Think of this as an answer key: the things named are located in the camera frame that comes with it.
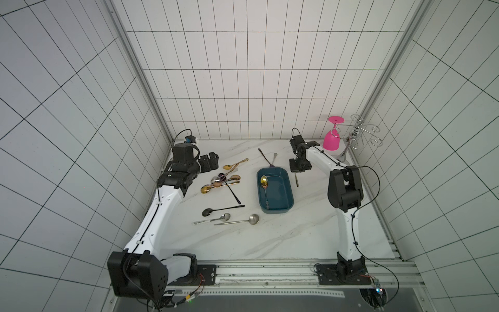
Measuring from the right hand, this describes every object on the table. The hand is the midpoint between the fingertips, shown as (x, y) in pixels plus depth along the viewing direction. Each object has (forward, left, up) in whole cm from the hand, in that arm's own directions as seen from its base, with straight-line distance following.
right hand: (290, 168), depth 103 cm
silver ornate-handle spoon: (+12, +8, -3) cm, 15 cm away
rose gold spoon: (-6, +30, -3) cm, 30 cm away
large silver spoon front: (-29, +18, -1) cm, 35 cm away
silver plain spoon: (-6, -3, -3) cm, 7 cm away
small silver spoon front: (-29, +32, -1) cm, 43 cm away
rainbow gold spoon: (-9, +14, 0) cm, 16 cm away
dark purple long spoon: (+3, +10, -2) cm, 11 cm away
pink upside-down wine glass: (+10, -20, +13) cm, 26 cm away
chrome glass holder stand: (+4, -27, +24) cm, 36 cm away
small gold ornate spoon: (0, +35, -2) cm, 35 cm away
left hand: (-14, +39, +21) cm, 46 cm away
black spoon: (-26, +40, -2) cm, 48 cm away
